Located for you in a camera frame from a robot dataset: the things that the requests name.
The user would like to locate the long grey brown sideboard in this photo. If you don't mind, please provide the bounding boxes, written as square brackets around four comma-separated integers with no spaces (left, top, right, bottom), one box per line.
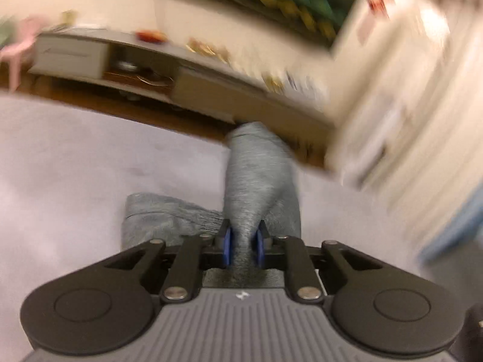
[27,28,337,168]

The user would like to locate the gold bowl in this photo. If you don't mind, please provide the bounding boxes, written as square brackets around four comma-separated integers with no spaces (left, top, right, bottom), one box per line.
[187,38,232,64]

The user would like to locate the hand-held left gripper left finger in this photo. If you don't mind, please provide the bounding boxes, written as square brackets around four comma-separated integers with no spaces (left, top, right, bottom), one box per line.
[104,220,233,304]

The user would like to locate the light blue cloth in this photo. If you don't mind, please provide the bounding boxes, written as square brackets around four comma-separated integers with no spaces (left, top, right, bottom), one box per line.
[421,194,483,262]

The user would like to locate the pink plastic chair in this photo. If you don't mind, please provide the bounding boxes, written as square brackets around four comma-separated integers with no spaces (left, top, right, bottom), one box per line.
[0,16,43,92]

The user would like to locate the green plastic chair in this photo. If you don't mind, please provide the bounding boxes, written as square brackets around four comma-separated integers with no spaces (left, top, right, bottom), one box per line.
[0,18,16,48]

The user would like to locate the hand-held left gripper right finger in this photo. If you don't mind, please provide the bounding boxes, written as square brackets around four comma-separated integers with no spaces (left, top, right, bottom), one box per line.
[254,220,379,304]

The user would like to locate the plate of fruit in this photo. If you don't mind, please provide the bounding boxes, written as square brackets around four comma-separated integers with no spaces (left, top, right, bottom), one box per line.
[135,29,167,45]

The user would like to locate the gold tissue box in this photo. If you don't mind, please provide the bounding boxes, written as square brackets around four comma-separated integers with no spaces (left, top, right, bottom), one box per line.
[262,73,291,93]

